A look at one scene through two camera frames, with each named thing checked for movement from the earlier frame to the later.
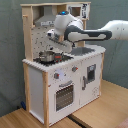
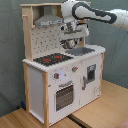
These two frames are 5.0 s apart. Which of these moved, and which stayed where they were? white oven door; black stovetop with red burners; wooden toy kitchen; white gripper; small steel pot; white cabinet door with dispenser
Moved: white gripper; small steel pot
Stayed: wooden toy kitchen; black stovetop with red burners; white oven door; white cabinet door with dispenser
